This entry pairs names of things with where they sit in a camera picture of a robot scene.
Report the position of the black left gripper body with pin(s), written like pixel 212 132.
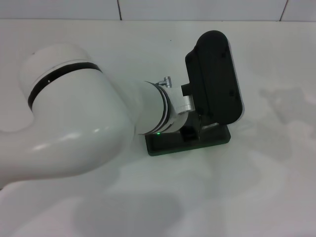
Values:
pixel 191 133

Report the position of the green glasses case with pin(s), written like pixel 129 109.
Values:
pixel 214 140

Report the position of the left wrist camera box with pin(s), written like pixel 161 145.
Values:
pixel 214 79

